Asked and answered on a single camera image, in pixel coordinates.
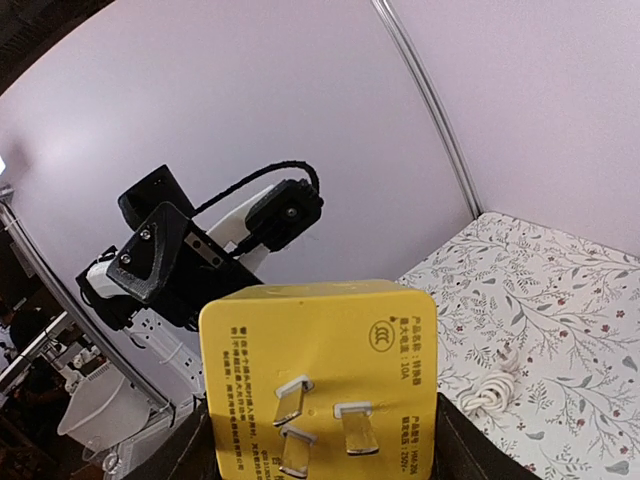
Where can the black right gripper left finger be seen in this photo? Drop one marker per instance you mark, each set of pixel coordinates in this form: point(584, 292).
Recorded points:
point(188, 453)

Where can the yellow cube plug adapter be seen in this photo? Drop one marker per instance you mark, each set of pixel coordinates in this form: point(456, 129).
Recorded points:
point(330, 380)

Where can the white plastic basin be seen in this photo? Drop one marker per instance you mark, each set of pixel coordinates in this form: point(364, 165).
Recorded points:
point(106, 406)

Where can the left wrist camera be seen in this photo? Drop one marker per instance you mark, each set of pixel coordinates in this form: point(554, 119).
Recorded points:
point(282, 214)

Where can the floral table mat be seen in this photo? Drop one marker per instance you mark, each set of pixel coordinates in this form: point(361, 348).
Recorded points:
point(561, 314)

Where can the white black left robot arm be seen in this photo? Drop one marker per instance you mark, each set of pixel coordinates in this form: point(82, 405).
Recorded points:
point(147, 329)

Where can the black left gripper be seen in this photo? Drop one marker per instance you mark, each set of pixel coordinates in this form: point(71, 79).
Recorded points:
point(171, 265)

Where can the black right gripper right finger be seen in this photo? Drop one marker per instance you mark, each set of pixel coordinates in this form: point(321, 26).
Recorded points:
point(462, 452)

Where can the left aluminium corner post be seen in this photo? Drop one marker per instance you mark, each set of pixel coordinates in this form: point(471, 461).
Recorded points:
point(432, 101)

